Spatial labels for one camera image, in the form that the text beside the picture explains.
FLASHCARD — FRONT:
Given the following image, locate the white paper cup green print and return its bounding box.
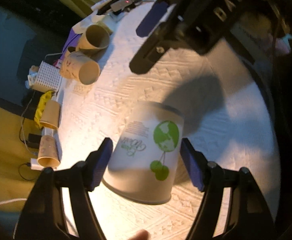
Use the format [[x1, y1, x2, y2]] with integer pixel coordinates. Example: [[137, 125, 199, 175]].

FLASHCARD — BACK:
[[103, 101, 184, 205]]

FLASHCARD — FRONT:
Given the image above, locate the brown paper cup leftmost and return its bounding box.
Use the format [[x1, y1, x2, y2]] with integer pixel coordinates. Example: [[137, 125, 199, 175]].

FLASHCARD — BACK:
[[37, 135, 60, 168]]

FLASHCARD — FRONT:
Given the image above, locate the brown paper cup right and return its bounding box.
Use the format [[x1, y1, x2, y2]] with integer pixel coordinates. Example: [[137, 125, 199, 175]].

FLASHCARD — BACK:
[[76, 24, 110, 55]]

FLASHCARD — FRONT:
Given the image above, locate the brown doodled paper cup front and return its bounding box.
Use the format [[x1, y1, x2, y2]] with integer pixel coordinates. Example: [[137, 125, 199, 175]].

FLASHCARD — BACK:
[[60, 51, 100, 85]]

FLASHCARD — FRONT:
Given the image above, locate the brown doodled cup rear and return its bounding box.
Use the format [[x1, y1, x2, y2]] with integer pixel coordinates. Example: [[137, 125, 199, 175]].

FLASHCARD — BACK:
[[64, 46, 76, 58]]

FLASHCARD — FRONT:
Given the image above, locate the plain brown paper cup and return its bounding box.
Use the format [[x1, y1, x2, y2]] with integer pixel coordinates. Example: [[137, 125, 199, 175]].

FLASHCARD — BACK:
[[40, 100, 61, 129]]

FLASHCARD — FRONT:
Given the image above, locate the operator fingertip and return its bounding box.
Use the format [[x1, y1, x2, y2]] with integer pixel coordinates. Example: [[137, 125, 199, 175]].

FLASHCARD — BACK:
[[129, 229, 150, 240]]

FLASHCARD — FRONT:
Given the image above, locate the white power adapter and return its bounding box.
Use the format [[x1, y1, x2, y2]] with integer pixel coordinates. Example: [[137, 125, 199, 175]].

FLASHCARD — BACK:
[[30, 158, 44, 171]]

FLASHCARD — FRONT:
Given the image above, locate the yellow tissue pack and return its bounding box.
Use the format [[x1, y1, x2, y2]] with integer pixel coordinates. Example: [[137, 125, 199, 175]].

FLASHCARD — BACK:
[[72, 13, 114, 36]]

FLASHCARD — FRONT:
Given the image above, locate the black power adapter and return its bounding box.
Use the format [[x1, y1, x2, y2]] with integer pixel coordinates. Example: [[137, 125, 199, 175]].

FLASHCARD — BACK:
[[27, 133, 42, 150]]

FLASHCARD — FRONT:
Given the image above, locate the purple folder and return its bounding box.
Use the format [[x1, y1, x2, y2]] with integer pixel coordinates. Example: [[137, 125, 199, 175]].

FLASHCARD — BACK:
[[62, 28, 81, 56]]

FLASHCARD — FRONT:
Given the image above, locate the white textured tablecloth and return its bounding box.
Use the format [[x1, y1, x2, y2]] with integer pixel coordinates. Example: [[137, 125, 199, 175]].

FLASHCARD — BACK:
[[54, 3, 280, 239]]

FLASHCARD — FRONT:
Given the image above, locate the yellow spotted cloth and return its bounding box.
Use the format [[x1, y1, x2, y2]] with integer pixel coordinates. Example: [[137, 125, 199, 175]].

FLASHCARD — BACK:
[[34, 90, 55, 129]]

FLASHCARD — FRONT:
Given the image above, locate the white woven basket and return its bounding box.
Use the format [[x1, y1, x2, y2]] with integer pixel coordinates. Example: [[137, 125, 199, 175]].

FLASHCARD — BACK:
[[32, 61, 62, 93]]

